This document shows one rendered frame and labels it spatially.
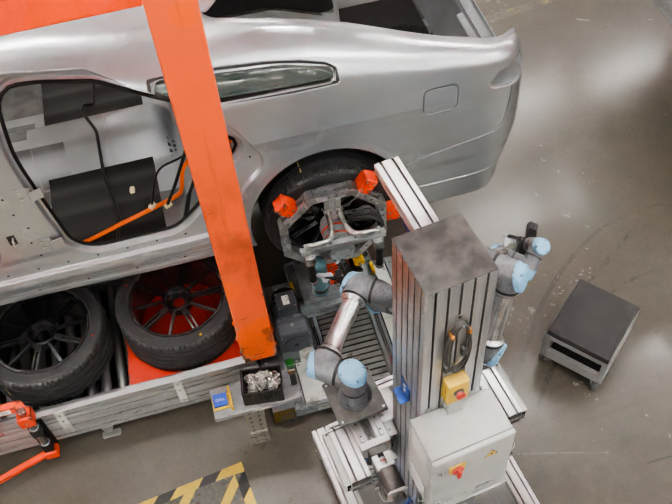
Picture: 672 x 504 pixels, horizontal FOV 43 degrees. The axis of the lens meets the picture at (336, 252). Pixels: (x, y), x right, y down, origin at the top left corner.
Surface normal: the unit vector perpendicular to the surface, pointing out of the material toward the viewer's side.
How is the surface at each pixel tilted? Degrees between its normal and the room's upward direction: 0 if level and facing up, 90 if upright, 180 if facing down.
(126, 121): 0
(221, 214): 90
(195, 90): 90
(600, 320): 0
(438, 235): 0
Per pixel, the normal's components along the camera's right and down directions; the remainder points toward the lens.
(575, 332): -0.06, -0.60
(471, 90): 0.26, 0.76
